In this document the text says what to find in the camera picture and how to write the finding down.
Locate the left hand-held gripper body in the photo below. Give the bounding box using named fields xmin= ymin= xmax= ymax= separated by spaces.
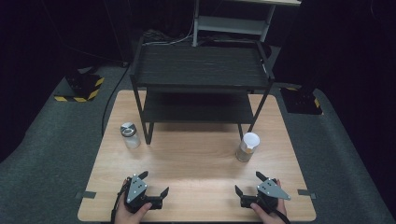
xmin=123 ymin=174 xmax=164 ymax=215

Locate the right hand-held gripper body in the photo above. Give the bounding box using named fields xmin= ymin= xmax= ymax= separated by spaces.
xmin=239 ymin=177 xmax=292 ymax=215

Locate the glass jar with white lid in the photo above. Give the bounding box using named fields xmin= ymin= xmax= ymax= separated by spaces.
xmin=235 ymin=132 xmax=261 ymax=163

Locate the black two-tier shelf rack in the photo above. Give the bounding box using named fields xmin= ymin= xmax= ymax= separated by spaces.
xmin=129 ymin=36 xmax=276 ymax=146

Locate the person's right hand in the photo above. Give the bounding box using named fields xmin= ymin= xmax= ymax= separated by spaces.
xmin=249 ymin=199 xmax=288 ymax=224

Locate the person's left hand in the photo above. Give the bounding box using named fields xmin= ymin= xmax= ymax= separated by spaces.
xmin=114 ymin=177 xmax=154 ymax=224

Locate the grey tape strip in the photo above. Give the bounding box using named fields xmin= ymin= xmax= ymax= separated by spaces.
xmin=297 ymin=189 xmax=318 ymax=200
xmin=75 ymin=190 xmax=97 ymax=200

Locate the yellow-black striped stand base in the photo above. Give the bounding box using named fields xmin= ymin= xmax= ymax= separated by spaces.
xmin=279 ymin=86 xmax=324 ymax=116
xmin=53 ymin=69 xmax=106 ymax=104

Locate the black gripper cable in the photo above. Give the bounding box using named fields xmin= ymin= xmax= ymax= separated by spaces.
xmin=264 ymin=202 xmax=292 ymax=224
xmin=110 ymin=183 xmax=129 ymax=224

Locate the black floor cable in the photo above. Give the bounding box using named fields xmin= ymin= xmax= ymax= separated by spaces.
xmin=100 ymin=62 xmax=131 ymax=138

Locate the bundle of cables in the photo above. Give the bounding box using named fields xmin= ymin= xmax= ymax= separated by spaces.
xmin=142 ymin=28 xmax=196 ymax=47

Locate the white metal shelf frame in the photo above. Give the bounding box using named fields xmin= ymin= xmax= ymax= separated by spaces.
xmin=191 ymin=0 xmax=303 ymax=48

